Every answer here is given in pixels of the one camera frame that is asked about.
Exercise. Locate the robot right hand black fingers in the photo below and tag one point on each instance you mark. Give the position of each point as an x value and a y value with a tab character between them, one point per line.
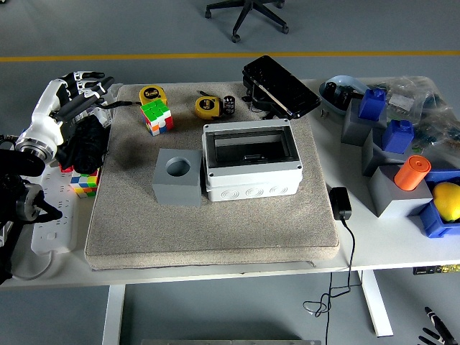
440	328

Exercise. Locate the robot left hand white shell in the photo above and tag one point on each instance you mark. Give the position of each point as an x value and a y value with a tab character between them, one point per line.
45	118

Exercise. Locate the hinged junction box lid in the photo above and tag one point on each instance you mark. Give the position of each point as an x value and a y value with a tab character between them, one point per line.
293	143

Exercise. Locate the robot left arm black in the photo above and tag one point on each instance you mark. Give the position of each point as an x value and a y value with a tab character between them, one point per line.
18	161

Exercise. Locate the orange cylinder battery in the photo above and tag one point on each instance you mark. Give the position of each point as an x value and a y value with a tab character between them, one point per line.
411	174

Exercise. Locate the blue bottle-shaped battery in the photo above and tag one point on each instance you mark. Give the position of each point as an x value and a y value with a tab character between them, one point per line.
372	106
397	138

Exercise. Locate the black cloth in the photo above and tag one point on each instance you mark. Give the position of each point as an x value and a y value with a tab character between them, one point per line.
88	147

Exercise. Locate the table control panel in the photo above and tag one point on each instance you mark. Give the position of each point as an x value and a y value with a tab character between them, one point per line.
436	269

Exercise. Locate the white table leg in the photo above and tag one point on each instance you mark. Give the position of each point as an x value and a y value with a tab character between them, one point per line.
114	316
377	305

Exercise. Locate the rubik's cube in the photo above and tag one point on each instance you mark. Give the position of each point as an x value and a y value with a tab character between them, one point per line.
155	115
84	185

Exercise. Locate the blue storage bin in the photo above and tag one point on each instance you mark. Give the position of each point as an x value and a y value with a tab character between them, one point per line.
433	223

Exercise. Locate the yellow tape measure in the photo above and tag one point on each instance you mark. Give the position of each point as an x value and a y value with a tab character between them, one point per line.
151	94
206	107

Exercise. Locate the white power strip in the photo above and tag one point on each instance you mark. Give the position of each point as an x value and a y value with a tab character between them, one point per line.
54	230

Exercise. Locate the yellow lemon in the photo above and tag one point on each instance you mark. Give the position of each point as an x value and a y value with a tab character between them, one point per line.
447	201

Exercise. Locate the grey block holder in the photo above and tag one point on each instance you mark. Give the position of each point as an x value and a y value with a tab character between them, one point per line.
370	158
354	129
391	201

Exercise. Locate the grey block with round hole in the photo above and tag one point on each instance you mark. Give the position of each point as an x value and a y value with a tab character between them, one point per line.
176	190

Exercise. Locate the black power adapter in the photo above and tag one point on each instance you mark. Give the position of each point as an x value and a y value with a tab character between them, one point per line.
340	203

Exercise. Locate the black capacitor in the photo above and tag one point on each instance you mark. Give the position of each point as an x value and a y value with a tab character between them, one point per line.
229	106

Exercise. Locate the clear bag of components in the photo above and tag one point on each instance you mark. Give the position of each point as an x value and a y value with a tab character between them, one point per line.
440	131
413	95

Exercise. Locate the grey-brown mat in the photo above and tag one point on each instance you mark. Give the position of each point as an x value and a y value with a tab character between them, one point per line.
215	230

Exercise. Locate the black office chair base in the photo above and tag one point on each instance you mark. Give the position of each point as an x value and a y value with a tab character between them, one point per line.
251	14

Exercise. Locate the black plastic case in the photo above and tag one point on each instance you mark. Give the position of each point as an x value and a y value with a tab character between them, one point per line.
284	86

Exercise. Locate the black boxy part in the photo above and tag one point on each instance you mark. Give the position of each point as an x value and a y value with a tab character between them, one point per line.
345	97

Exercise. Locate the black cylinder part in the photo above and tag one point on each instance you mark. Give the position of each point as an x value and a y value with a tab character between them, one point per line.
330	89

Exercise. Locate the light blue bowl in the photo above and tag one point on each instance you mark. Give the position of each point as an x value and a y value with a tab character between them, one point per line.
343	81

